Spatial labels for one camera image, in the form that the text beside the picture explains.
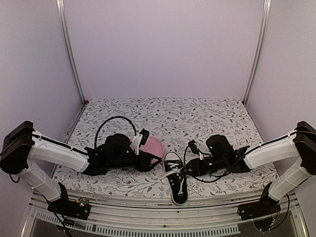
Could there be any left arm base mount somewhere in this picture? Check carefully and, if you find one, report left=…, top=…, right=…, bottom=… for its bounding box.
left=47, top=198, right=91, bottom=220

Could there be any black white canvas sneaker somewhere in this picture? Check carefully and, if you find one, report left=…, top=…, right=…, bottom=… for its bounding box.
left=153, top=152, right=188, bottom=205

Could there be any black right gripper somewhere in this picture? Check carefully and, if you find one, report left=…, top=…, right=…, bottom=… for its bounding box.
left=181, top=156, right=227, bottom=177

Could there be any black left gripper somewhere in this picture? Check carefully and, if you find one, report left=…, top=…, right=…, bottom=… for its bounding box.
left=108, top=151, right=162, bottom=173

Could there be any right aluminium frame post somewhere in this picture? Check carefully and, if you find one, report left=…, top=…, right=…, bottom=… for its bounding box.
left=242, top=0, right=272, bottom=107

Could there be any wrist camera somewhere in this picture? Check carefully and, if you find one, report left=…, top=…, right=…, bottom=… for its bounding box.
left=130, top=129, right=150, bottom=155
left=188, top=140, right=204, bottom=160

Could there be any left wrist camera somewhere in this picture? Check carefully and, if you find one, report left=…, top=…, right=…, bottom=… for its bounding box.
left=130, top=129, right=150, bottom=155

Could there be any left aluminium frame post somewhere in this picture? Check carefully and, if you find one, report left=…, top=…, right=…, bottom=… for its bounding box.
left=56, top=0, right=86, bottom=106

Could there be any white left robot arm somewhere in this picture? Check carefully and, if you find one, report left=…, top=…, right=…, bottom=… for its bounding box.
left=0, top=121, right=162, bottom=214

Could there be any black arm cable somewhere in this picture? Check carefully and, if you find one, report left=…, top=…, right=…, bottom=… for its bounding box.
left=94, top=116, right=138, bottom=149
left=184, top=145, right=245, bottom=183

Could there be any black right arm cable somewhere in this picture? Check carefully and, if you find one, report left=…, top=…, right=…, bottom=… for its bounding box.
left=184, top=145, right=245, bottom=183

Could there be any aluminium frame post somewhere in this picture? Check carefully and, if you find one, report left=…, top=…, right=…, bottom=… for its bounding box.
left=242, top=0, right=272, bottom=107
left=56, top=0, right=86, bottom=106

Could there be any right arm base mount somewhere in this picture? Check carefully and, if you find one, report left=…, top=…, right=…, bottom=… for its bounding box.
left=237, top=200, right=281, bottom=220

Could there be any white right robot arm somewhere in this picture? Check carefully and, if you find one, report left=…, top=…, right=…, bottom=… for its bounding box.
left=183, top=121, right=316, bottom=215

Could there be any aluminium front rail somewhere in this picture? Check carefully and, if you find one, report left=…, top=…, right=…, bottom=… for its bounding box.
left=21, top=191, right=311, bottom=237

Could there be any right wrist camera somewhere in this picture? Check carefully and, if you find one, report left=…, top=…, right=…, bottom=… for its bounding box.
left=188, top=140, right=204, bottom=160

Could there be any pink plastic plate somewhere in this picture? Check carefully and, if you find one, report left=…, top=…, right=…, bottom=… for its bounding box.
left=140, top=136, right=164, bottom=157

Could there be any floral patterned table mat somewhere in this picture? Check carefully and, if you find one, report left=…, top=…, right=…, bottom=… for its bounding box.
left=53, top=98, right=262, bottom=198

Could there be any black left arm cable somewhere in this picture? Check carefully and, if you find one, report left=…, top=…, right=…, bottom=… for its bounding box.
left=94, top=116, right=138, bottom=149

